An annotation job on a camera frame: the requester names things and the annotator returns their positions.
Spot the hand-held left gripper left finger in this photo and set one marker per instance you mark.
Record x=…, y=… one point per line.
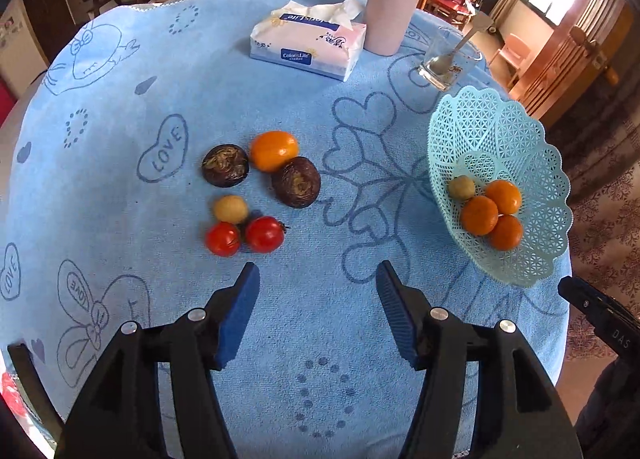
x=240, y=314

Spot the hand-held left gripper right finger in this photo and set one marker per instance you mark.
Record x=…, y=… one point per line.
x=395, y=309

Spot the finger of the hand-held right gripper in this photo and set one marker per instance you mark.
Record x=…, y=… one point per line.
x=605, y=319

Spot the red tomato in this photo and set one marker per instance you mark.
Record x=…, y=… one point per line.
x=223, y=238
x=264, y=233

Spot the small yellow longan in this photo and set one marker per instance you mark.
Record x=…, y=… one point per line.
x=461, y=187
x=230, y=209

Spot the dark brown water chestnut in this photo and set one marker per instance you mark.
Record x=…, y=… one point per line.
x=225, y=165
x=296, y=181

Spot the large orange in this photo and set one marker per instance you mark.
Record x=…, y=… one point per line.
x=274, y=150

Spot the light blue plastic basket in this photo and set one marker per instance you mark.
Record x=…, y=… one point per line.
x=500, y=129

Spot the small orange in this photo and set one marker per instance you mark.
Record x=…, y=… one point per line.
x=506, y=234
x=505, y=195
x=479, y=215

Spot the blue printed towel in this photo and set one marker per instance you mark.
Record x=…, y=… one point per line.
x=150, y=219

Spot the clear glass cup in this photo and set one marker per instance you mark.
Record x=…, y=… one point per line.
x=435, y=70

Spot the brown wooden door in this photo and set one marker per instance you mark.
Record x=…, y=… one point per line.
x=565, y=69

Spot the metal spoon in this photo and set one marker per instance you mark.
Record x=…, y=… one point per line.
x=465, y=41

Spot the tissue pack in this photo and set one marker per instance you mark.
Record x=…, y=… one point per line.
x=305, y=39

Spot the small pink chair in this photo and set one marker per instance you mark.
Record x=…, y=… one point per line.
x=515, y=46

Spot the pink thermos bottle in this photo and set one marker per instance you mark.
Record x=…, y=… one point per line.
x=390, y=4

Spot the white refrigerator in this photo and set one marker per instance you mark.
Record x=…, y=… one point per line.
x=20, y=49

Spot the dark wooden door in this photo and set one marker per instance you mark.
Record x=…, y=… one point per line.
x=50, y=4

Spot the black chair frame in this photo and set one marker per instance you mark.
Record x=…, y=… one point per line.
x=35, y=384

